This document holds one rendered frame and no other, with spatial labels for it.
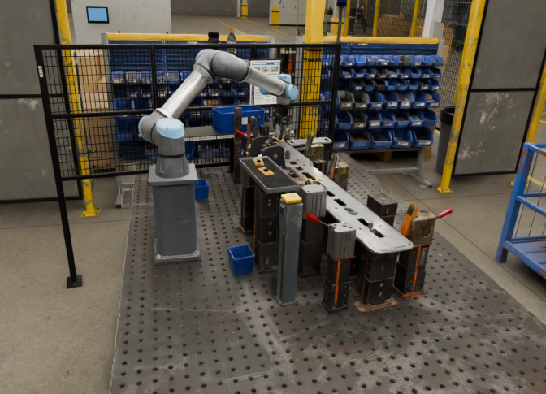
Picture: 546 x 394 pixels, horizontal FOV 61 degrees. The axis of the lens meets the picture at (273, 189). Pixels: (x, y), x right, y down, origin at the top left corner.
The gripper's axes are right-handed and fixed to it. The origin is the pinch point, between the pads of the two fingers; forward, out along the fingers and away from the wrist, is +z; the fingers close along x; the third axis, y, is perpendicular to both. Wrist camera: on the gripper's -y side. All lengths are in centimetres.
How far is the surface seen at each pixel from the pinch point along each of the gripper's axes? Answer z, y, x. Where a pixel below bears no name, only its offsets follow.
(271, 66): -30, -55, 14
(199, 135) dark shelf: 7, -34, -39
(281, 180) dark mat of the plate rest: -8, 80, -31
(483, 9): -67, -112, 236
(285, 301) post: 36, 99, -35
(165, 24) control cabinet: -7, -628, 33
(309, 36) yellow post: -48, -61, 43
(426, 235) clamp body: 9, 109, 21
